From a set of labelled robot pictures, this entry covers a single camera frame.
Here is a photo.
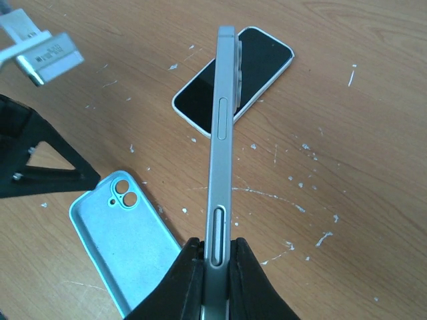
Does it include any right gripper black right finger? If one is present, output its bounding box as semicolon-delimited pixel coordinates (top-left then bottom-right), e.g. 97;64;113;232
230;237;299;319

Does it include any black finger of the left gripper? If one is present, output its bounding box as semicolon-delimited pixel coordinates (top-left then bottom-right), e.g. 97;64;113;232
1;95;101;199

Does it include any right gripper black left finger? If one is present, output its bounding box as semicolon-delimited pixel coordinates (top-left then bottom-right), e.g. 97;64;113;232
126;237;204;319

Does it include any light blue phone case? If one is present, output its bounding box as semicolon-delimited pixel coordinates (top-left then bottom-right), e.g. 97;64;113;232
69;171;181;317

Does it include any light blue phone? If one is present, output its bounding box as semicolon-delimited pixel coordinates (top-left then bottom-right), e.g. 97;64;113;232
201;25;236;319

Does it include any beige phone case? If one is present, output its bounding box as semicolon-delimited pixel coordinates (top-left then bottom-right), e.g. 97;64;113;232
171;26;296;139

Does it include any black screen phone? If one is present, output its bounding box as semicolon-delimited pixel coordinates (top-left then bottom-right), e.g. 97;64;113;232
171;26;295;137

